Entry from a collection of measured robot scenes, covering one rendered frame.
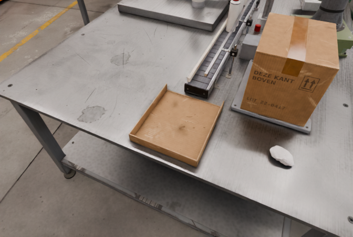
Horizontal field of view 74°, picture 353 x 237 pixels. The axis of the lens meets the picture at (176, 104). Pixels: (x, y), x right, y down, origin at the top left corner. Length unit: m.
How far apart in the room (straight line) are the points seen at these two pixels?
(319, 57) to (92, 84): 0.90
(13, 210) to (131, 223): 0.76
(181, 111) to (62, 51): 0.77
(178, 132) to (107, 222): 0.94
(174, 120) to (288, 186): 0.45
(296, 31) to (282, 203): 0.57
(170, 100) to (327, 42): 0.60
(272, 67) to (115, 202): 1.29
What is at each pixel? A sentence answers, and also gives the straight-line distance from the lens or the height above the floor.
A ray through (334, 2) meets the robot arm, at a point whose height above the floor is 1.04.
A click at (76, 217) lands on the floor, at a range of 1.74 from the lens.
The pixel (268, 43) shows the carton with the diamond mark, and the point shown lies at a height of 1.12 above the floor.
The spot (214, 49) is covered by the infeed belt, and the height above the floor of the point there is 0.88.
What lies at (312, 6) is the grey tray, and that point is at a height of 0.92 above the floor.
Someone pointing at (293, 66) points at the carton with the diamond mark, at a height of 1.09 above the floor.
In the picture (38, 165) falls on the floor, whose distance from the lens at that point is 2.03.
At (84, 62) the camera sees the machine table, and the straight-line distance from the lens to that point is 1.29.
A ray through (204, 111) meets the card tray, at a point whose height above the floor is 0.83.
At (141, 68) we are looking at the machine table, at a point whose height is 0.83.
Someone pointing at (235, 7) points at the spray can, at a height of 1.02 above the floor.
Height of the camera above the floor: 1.54
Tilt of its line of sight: 46 degrees down
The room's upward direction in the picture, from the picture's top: straight up
